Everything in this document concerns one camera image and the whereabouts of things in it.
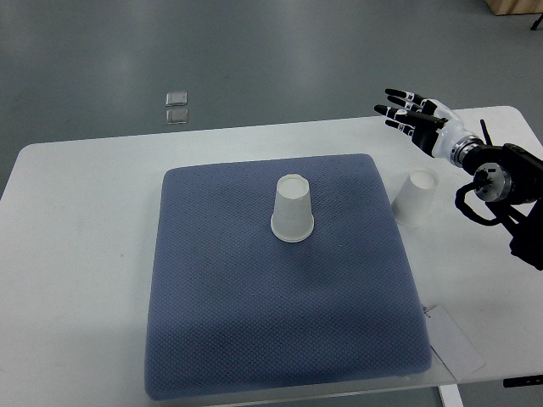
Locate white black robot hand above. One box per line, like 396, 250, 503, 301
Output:
374, 88, 484, 167

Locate white paper cup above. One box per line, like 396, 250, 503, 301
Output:
271, 174, 314, 243
391, 168, 439, 226

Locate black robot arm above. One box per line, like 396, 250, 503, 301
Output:
455, 143, 542, 270

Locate wooden box corner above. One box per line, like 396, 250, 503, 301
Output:
484, 0, 542, 16

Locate black tripod leg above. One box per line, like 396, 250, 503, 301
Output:
530, 14, 543, 31

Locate white paper tag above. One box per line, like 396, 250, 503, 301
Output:
424, 306, 485, 382

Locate upper metal floor plate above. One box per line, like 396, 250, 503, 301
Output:
165, 91, 188, 107

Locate white table leg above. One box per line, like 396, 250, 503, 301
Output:
438, 385, 464, 407

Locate black table control panel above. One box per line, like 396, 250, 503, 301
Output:
502, 375, 543, 388

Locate blue textured cushion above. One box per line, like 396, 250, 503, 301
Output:
144, 154, 432, 400

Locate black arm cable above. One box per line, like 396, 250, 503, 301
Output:
455, 181, 510, 226

